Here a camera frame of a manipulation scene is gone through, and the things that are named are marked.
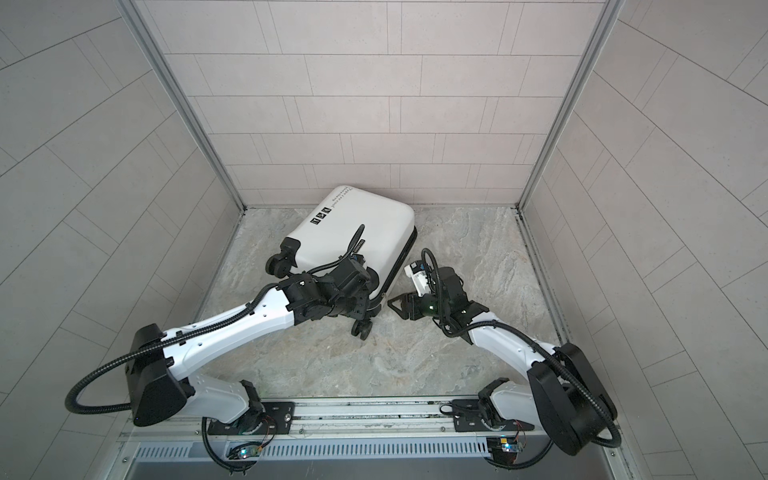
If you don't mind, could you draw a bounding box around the green circuit board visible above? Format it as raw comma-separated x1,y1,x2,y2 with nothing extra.
227,442,263,461
486,437,525,465

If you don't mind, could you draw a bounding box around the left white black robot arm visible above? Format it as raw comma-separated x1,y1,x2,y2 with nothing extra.
64,226,378,427

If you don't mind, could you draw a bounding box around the left aluminium corner post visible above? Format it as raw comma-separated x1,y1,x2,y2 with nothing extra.
116,0,247,213

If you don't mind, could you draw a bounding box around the white black-lined carry-on suitcase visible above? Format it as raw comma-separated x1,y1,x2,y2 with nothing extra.
265,185,418,340

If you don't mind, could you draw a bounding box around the aluminium corner post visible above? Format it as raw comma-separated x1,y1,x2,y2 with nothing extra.
517,0,624,212
116,0,247,213

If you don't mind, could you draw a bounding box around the aluminium mounting rail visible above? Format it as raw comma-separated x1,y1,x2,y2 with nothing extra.
121,378,620,454

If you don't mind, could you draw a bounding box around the left green circuit board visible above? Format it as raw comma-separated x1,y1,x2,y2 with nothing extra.
227,442,263,461

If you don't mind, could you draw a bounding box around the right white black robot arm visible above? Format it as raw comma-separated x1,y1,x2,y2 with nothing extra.
386,249,622,470

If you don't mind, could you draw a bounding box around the right aluminium corner post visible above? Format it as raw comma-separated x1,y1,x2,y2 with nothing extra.
517,0,624,212

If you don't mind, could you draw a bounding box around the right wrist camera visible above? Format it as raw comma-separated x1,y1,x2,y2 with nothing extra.
404,260,433,297

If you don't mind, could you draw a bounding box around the right green circuit board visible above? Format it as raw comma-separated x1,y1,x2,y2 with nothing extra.
486,437,525,465

